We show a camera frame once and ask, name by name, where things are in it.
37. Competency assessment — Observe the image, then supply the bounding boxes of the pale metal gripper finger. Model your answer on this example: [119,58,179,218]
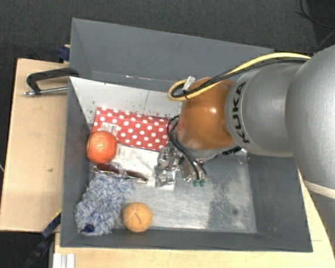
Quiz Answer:
[154,168,178,191]
[155,146,181,172]

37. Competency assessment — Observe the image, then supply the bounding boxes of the white printed packet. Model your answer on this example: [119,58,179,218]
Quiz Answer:
[111,142,180,191]

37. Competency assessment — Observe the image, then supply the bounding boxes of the red white-dotted flat box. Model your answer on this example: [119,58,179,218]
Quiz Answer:
[90,106,175,154]

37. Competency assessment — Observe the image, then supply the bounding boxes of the tan ball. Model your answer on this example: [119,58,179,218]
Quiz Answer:
[120,201,155,235]

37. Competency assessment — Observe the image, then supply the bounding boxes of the brown-lens sunglasses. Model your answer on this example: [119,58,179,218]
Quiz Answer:
[90,162,151,186]

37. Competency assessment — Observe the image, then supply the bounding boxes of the blue and white fluffy cloth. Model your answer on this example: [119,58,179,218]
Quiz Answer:
[71,158,138,240]

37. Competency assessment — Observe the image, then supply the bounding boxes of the orange fruit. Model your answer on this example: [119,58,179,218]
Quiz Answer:
[84,129,119,166]

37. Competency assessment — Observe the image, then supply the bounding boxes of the grey metal bin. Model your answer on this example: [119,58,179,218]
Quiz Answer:
[49,17,334,268]

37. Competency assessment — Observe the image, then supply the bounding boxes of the pale brown cardboard board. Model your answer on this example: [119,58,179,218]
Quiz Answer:
[0,57,76,237]

